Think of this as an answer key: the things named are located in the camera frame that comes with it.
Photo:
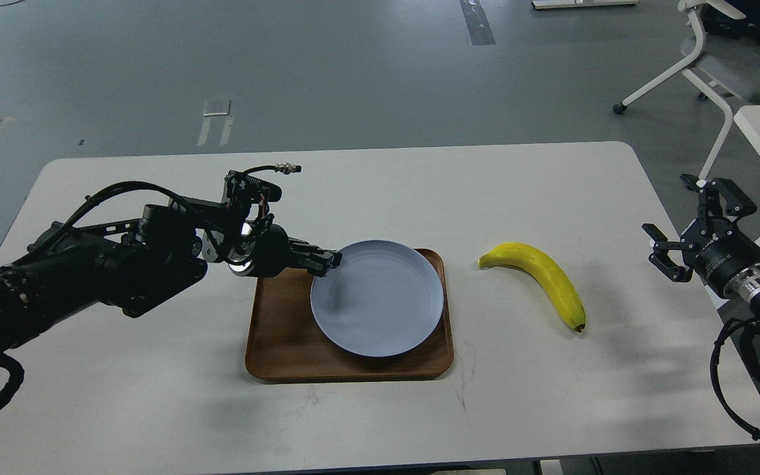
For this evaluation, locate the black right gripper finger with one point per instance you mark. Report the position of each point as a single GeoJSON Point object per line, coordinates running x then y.
{"type": "Point", "coordinates": [660, 257]}
{"type": "Point", "coordinates": [722, 203]}

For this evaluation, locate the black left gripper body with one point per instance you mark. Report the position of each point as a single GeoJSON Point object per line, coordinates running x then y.
{"type": "Point", "coordinates": [271, 255]}

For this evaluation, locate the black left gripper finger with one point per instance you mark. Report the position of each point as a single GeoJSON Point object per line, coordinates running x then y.
{"type": "Point", "coordinates": [312, 258]}

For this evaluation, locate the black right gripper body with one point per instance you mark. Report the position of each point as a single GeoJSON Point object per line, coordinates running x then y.
{"type": "Point", "coordinates": [719, 256]}

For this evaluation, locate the blue round plate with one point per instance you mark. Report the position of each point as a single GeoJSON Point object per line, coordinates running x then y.
{"type": "Point", "coordinates": [383, 300]}

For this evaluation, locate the yellow banana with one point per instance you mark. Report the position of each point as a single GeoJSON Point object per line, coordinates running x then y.
{"type": "Point", "coordinates": [547, 273]}

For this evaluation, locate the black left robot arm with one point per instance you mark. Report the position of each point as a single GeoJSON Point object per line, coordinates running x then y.
{"type": "Point", "coordinates": [134, 245]}

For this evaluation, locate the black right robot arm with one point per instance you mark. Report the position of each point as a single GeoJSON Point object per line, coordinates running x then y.
{"type": "Point", "coordinates": [748, 288]}

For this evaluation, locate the brown wooden tray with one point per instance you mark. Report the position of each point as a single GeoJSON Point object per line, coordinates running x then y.
{"type": "Point", "coordinates": [286, 346]}

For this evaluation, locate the white office chair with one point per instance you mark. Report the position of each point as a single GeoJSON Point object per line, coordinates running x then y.
{"type": "Point", "coordinates": [709, 61]}

